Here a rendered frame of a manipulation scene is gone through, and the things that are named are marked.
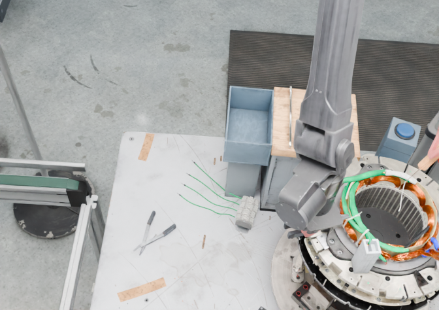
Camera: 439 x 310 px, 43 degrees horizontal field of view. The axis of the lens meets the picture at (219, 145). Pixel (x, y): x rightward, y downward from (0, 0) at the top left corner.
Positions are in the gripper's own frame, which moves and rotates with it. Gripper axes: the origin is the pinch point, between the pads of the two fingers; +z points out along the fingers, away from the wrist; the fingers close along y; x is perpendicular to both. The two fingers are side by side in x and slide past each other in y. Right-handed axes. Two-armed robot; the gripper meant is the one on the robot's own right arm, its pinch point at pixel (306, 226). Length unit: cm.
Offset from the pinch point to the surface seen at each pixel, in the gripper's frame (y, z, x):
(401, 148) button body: -20.8, 15.2, 35.4
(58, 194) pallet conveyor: -45, 43, -48
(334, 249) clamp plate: 3.2, 6.3, 5.8
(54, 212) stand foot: -83, 115, -58
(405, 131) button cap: -23.2, 11.8, 36.5
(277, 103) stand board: -37.1, 9.8, 8.8
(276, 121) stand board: -31.9, 9.8, 6.6
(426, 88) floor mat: -110, 114, 129
